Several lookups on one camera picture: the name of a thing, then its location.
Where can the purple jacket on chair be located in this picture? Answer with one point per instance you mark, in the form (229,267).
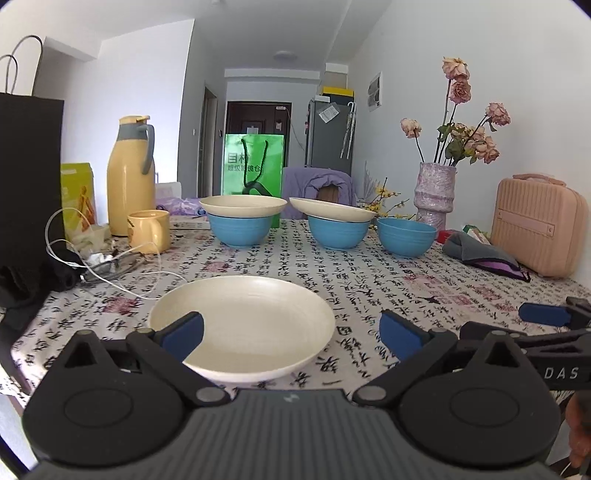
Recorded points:
(304,182)

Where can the yellow artificial flowers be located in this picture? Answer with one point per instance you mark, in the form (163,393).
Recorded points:
(378,198)

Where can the red green small box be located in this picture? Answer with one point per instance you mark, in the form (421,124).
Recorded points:
(471,230)

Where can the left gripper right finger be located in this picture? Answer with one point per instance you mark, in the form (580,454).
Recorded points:
(419,352)

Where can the pink mini suitcase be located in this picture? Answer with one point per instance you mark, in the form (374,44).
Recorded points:
(541,222)

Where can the calligraphy print tablecloth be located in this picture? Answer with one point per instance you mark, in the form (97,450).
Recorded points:
(432,290)

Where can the cream plate front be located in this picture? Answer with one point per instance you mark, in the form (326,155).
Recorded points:
(255,328)

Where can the yellow thermos jug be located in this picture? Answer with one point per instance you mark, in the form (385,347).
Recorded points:
(130,172)

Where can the white wall panel box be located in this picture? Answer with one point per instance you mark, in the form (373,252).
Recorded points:
(374,99)

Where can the dried pink roses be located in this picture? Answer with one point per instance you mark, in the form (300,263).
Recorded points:
(457,141)

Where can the person's right hand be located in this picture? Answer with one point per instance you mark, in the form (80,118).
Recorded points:
(579,437)

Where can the cream plate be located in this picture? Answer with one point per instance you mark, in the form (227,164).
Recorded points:
(243,206)
(255,328)
(331,211)

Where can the grey refrigerator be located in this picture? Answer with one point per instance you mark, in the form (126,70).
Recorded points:
(328,143)

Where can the yellow mug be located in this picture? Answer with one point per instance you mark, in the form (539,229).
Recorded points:
(149,231)

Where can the green paper bag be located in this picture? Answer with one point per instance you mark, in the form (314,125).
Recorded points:
(252,165)

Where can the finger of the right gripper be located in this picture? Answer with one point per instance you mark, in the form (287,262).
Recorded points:
(574,313)

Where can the purple tissue pack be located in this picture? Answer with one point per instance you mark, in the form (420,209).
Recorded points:
(181,207)

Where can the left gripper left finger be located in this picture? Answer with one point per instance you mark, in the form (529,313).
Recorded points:
(161,354)

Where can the ceiling lamp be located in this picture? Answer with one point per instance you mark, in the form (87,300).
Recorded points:
(285,56)

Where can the grey purple pouch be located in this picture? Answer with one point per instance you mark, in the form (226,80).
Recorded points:
(469,251)

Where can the yellow box on refrigerator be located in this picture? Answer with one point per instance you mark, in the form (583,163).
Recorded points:
(328,91)

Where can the dark wooden door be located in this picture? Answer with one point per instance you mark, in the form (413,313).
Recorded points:
(259,117)

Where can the black paper bag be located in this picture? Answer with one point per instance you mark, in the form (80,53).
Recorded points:
(31,129)

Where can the yellow-green snack box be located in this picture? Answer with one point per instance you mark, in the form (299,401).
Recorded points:
(77,195)

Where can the blue bowl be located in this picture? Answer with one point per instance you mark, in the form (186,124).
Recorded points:
(240,232)
(405,238)
(337,235)

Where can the pink glitter vase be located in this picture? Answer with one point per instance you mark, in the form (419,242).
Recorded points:
(435,194)

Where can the wooden chair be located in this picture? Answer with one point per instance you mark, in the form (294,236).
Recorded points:
(329,193)

